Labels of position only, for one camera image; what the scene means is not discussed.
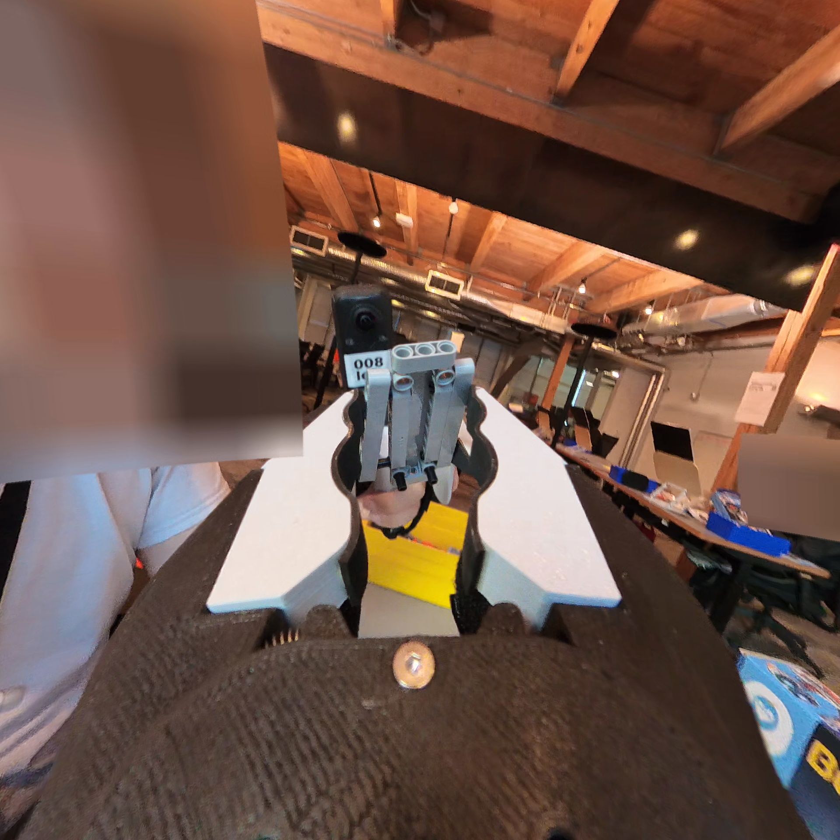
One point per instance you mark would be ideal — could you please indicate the silver air duct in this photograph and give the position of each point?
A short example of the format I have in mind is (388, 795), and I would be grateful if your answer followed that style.
(709, 312)

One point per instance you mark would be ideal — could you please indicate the long wooden table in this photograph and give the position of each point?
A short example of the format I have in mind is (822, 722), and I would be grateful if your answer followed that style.
(689, 530)

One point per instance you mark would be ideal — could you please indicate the black office chair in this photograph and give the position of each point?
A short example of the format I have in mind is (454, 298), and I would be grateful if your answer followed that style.
(754, 590)

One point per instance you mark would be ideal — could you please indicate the blue plastic bin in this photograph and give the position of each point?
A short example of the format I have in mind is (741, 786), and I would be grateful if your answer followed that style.
(748, 539)
(633, 479)

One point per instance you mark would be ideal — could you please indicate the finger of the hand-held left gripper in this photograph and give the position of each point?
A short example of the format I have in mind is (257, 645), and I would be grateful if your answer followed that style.
(375, 420)
(464, 400)

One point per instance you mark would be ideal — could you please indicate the yellow plastic bin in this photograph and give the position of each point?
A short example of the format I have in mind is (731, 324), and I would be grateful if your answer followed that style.
(407, 564)

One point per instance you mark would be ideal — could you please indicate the open white cardboard box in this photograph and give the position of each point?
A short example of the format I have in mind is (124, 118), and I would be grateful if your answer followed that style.
(682, 469)

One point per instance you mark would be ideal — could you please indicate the small blue toy box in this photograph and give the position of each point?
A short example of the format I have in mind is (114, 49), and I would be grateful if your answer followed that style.
(728, 505)

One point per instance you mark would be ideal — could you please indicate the white paper notice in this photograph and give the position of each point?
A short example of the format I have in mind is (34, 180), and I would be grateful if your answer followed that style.
(760, 397)

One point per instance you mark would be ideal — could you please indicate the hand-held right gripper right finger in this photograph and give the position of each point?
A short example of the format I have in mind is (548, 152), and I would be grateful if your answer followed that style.
(544, 525)

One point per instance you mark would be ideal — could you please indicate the grey toy beam assembly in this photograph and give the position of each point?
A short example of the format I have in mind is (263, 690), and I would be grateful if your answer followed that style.
(407, 426)

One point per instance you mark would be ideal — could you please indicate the person's left hand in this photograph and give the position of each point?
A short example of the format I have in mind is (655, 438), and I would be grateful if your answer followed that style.
(390, 504)

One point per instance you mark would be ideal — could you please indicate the blue toy kit box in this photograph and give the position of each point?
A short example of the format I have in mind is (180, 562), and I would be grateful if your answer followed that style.
(787, 709)

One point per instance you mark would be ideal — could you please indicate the black camera with label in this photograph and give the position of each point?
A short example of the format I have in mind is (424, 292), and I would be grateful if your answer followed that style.
(361, 244)

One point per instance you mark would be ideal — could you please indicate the white ceiling air vent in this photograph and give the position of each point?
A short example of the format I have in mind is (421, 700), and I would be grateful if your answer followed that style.
(308, 241)
(445, 283)

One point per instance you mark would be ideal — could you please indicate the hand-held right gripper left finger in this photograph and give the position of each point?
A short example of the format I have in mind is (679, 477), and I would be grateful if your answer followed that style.
(282, 525)

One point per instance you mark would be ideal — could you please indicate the person's left forearm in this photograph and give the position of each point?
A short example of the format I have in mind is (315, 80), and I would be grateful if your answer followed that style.
(154, 558)

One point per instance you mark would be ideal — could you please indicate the wooden support post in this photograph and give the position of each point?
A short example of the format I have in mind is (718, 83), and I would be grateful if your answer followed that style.
(797, 341)

